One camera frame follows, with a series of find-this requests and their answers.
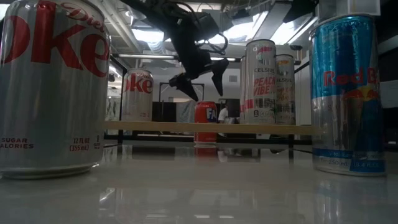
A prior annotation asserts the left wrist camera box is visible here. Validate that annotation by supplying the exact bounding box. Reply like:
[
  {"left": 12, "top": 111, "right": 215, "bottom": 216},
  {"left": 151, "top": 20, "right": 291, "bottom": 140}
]
[{"left": 192, "top": 12, "right": 221, "bottom": 42}]

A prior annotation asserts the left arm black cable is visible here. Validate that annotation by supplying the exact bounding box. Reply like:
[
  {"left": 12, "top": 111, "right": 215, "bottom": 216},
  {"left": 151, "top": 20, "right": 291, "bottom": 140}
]
[{"left": 208, "top": 32, "right": 230, "bottom": 56}]

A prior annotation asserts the person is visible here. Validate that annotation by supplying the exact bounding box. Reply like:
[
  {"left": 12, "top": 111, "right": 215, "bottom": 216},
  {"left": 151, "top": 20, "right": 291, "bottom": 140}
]
[{"left": 217, "top": 104, "right": 231, "bottom": 124}]

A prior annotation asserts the Celsius Peach Vibe can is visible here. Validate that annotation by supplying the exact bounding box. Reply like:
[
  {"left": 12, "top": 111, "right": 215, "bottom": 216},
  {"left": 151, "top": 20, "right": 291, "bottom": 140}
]
[{"left": 244, "top": 39, "right": 277, "bottom": 125}]

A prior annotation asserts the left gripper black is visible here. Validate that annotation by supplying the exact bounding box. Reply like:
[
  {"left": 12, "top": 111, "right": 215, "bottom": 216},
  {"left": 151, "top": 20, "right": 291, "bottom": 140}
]
[{"left": 169, "top": 18, "right": 230, "bottom": 102}]

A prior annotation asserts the Celsius Tropical Vibe can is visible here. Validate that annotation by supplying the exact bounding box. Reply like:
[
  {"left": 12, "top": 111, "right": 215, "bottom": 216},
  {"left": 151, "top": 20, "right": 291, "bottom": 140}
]
[{"left": 275, "top": 54, "right": 296, "bottom": 126}]

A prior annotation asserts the blue silver Red Bull can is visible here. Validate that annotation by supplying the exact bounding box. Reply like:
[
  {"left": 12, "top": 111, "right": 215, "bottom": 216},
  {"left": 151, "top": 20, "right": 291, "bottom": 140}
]
[{"left": 309, "top": 14, "right": 386, "bottom": 177}]

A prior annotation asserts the silver Diet Coke can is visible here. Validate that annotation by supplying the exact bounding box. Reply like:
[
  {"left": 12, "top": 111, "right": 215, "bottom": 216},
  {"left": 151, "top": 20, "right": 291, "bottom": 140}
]
[
  {"left": 0, "top": 0, "right": 112, "bottom": 180},
  {"left": 121, "top": 68, "right": 154, "bottom": 122}
]

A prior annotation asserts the wooden shelf with black frame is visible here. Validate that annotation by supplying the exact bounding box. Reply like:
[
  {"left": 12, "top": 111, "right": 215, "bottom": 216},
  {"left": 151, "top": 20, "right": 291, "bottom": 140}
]
[{"left": 104, "top": 55, "right": 326, "bottom": 162}]

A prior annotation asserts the red Fanta can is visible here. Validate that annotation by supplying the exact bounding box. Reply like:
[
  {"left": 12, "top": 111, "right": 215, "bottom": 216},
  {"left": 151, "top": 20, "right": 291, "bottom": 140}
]
[{"left": 194, "top": 101, "right": 218, "bottom": 147}]

